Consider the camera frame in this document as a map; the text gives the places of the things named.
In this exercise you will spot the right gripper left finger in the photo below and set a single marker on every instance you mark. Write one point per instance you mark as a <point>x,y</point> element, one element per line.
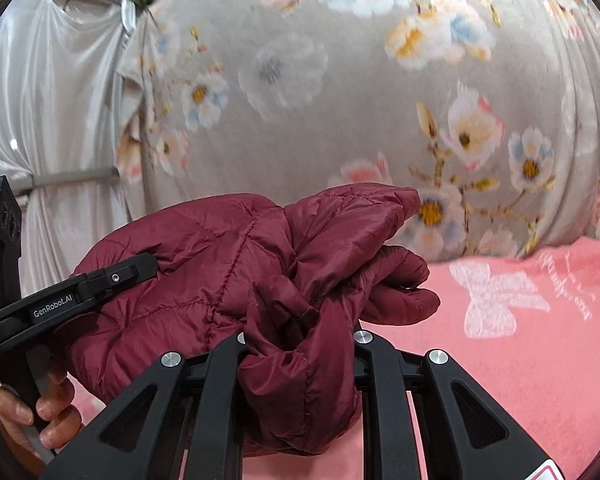
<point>181,419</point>

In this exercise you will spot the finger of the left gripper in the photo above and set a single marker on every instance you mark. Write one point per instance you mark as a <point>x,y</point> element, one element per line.
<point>102,284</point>

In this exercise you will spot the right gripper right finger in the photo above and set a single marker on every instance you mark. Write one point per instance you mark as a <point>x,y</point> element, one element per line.
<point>426,417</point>

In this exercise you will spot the maroon quilted puffer jacket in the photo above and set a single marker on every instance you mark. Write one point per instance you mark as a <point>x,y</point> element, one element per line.
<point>293,280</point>

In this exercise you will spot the person's left hand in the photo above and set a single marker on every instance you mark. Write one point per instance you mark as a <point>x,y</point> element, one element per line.
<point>55,407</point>

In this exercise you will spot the pink white patterned blanket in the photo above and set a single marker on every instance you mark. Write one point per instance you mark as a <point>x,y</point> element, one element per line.
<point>528,331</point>

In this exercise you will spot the grey curtain tieback band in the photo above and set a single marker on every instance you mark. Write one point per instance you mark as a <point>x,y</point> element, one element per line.
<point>25,185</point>

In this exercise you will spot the silver satin curtain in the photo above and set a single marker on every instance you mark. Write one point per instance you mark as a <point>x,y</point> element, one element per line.
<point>60,96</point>

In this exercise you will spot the grey floral quilt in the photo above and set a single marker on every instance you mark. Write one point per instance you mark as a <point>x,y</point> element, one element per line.
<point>490,109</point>

